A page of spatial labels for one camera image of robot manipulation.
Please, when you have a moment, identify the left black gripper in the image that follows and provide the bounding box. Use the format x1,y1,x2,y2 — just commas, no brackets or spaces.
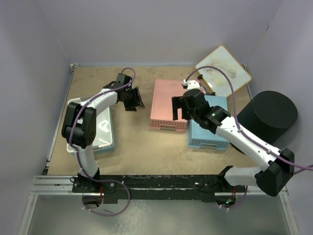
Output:
121,87,144,111

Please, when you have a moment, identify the pink perforated basket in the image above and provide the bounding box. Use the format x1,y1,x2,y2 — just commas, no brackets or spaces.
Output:
149,79,188,132

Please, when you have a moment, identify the large black bucket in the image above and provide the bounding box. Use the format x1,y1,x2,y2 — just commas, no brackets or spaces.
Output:
228,91,298,146

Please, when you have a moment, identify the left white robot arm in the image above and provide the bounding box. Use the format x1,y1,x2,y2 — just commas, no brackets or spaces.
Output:
61,72,145,192

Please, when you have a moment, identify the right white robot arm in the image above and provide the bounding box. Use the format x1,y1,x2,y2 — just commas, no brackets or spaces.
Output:
172,89,294,197

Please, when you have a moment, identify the pink-capped glitter bottle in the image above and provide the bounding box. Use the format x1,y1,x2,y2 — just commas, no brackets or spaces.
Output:
200,85,208,94

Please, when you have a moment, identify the yellow-framed whiteboard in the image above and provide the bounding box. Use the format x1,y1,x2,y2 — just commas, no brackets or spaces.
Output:
195,45,251,97

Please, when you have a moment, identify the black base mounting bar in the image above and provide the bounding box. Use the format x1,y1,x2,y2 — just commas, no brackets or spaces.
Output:
70,172,245,204

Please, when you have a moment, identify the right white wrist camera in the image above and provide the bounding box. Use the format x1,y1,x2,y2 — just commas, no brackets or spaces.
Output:
182,79,201,90

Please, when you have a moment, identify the base left purple cable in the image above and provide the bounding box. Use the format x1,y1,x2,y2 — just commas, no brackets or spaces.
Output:
81,180,131,218

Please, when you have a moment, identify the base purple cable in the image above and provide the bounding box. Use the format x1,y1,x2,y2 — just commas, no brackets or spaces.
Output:
81,180,131,218
218,187,248,211

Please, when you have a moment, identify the base right purple cable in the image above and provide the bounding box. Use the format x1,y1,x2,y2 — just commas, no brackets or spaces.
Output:
218,187,248,211

